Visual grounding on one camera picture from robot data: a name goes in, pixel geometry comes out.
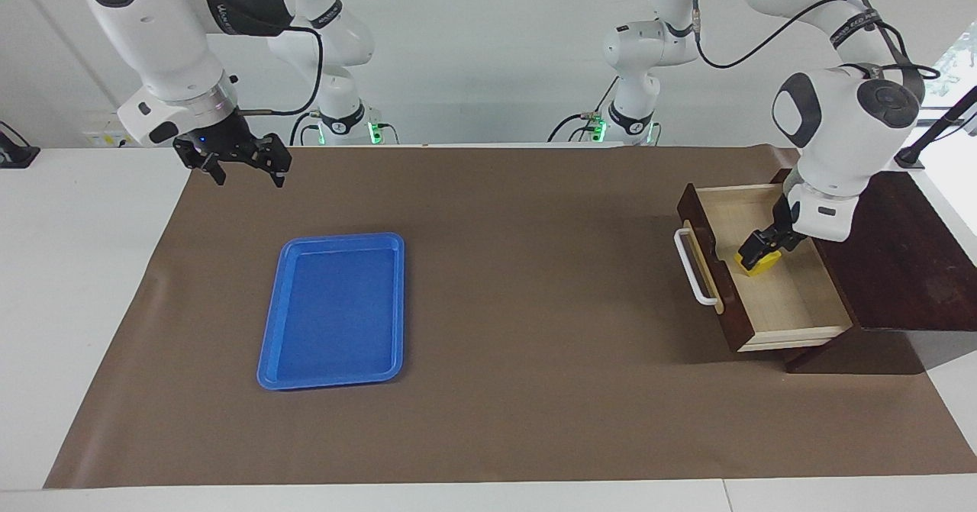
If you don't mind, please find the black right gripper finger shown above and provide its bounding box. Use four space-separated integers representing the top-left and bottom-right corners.
173 135 227 186
247 134 293 189

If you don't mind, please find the yellow cube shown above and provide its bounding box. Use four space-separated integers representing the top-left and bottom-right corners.
734 249 782 279

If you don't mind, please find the wooden drawer with white handle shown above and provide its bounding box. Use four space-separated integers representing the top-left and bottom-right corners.
674 182 853 353

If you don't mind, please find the dark wooden drawer cabinet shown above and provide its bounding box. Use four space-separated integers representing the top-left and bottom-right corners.
771 167 977 376

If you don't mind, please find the white power socket strip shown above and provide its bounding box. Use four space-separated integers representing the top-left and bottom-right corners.
82 129 135 148

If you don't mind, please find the blue plastic tray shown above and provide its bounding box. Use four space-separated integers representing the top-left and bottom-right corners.
256 232 406 391

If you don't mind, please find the black table clamp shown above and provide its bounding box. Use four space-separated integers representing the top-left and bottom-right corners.
0 121 40 169

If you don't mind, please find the black stand with pole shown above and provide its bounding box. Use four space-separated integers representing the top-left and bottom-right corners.
893 85 977 171

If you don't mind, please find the window with outdoor view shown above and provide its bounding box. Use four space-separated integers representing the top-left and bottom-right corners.
916 27 977 124

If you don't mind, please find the brown table mat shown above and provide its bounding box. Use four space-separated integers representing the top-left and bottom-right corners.
44 146 977 490

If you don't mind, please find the black right base cable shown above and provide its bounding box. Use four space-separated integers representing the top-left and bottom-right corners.
289 111 326 147

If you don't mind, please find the black base cable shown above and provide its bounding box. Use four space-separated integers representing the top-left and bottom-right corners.
547 77 619 143
289 111 326 147

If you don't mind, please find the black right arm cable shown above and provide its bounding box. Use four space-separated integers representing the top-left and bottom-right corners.
229 24 324 118

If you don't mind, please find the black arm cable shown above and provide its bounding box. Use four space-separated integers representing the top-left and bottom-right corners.
647 0 941 82
229 24 324 118

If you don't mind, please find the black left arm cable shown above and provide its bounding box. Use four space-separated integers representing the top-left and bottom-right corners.
647 0 941 82

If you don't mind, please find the black left base cable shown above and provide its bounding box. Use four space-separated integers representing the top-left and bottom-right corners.
547 77 619 143

